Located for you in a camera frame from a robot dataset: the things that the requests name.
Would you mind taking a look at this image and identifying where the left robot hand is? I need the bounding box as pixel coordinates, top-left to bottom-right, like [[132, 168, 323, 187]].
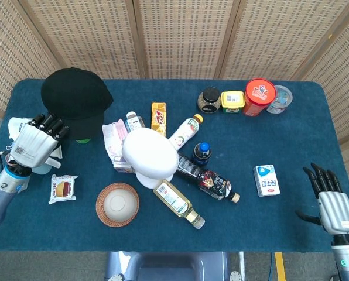
[[8, 113, 70, 169]]

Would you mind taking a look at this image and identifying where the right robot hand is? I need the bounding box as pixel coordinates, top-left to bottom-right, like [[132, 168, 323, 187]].
[[294, 162, 349, 235]]

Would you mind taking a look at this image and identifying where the black baseball cap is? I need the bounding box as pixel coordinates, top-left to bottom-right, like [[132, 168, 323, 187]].
[[40, 67, 114, 141]]

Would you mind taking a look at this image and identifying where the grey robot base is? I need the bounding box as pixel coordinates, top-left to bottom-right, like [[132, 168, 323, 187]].
[[105, 251, 245, 281]]

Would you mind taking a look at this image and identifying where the red white snack packet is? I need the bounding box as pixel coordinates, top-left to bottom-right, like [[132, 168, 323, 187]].
[[48, 173, 78, 205]]

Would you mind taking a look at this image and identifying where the blue white milk carton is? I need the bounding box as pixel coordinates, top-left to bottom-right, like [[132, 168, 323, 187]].
[[252, 164, 281, 197]]

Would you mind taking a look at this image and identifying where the white pink tissue pack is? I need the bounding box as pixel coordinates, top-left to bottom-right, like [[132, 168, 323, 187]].
[[101, 119, 131, 165]]

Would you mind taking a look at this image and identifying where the blue tablecloth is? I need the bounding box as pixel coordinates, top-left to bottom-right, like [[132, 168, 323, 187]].
[[0, 78, 349, 253]]

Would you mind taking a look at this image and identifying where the purple NFC juice carton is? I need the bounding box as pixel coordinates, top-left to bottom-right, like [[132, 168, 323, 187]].
[[112, 155, 136, 174]]

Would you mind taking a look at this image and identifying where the small bottle white cap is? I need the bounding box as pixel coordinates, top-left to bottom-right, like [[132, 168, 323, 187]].
[[125, 111, 146, 133]]

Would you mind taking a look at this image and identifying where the beige ceramic bowl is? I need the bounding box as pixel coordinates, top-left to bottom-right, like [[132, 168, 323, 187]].
[[103, 189, 135, 220]]

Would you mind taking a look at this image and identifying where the clear plastic round tub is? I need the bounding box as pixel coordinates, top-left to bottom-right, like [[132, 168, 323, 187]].
[[265, 85, 293, 114]]

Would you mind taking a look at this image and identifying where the dark coffee bottle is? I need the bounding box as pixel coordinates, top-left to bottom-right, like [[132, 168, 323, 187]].
[[176, 152, 241, 204]]

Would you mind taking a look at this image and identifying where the yellow snack bar wrapper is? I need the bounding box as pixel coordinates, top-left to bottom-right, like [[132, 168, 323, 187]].
[[150, 101, 167, 138]]

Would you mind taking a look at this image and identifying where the orange tub red lid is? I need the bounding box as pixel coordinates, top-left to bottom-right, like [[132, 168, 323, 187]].
[[242, 78, 278, 117]]

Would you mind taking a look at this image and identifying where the blue cap cola bottle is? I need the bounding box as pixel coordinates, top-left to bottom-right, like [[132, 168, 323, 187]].
[[191, 142, 213, 167]]

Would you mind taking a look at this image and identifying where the clear bottle yellow liquid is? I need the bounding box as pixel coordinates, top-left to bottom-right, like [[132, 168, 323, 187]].
[[153, 179, 206, 229]]

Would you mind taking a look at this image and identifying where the white drink bottle yellow cap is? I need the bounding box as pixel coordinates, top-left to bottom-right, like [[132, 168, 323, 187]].
[[168, 114, 204, 152]]

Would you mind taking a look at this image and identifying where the yellow lid green box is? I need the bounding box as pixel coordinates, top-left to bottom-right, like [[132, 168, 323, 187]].
[[220, 90, 245, 115]]

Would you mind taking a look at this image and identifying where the glass jar black lid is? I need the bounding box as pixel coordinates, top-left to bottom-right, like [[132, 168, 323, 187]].
[[197, 86, 222, 114]]

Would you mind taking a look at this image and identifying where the woven folding screen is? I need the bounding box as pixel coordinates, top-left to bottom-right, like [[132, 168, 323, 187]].
[[0, 0, 349, 144]]

